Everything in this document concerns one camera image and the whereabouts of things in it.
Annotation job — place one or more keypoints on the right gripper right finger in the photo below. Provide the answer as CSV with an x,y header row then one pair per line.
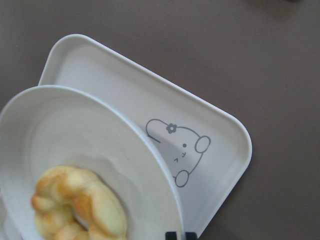
x,y
190,233

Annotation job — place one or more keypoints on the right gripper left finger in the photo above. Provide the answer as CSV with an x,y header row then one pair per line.
x,y
171,235

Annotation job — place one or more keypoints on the braided golden donut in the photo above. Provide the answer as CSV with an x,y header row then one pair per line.
x,y
72,203

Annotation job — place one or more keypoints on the white round plate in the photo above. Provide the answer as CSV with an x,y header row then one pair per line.
x,y
48,126

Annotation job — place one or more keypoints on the cream rabbit tray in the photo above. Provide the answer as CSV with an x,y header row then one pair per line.
x,y
206,149

